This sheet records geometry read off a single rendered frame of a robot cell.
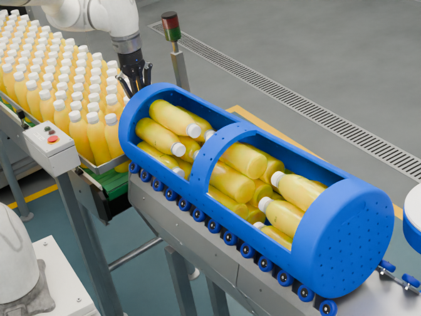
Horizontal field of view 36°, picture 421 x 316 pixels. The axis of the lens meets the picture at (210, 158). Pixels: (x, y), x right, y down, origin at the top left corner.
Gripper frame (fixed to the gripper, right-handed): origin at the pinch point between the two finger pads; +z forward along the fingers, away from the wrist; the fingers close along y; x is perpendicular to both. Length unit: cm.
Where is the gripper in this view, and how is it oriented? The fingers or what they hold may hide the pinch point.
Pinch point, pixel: (142, 106)
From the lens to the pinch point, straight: 212.6
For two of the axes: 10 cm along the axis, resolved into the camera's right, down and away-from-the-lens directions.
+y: -7.9, 4.3, -4.3
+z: 1.5, 8.3, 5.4
